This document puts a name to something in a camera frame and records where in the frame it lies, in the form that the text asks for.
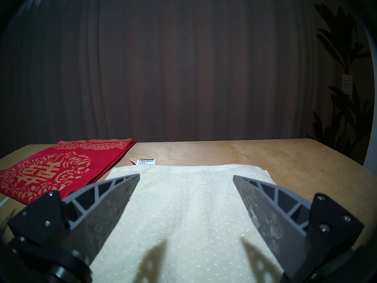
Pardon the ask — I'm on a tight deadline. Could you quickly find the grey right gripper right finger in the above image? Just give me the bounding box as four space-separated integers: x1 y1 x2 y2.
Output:
233 175 365 275

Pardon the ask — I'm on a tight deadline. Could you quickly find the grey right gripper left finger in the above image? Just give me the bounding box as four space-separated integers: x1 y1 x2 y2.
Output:
7 174 140 269

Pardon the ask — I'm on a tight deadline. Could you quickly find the red towel with gold pattern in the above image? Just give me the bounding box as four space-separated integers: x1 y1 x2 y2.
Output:
0 138 138 205

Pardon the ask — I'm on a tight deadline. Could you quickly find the cream dotted towel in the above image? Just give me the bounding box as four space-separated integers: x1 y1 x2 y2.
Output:
88 164 284 283

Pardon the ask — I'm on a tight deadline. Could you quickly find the yellow white paper label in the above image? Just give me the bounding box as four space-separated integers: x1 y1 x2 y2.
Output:
129 157 157 166

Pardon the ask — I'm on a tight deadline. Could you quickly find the white plant tag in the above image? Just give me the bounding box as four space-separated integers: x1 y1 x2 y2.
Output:
342 75 353 96

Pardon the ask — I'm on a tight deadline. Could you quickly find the brown pleated curtain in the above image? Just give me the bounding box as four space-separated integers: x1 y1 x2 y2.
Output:
0 0 377 159

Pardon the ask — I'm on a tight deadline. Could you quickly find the tall dark leafy plant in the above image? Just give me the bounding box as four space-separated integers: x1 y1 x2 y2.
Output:
306 2 375 165

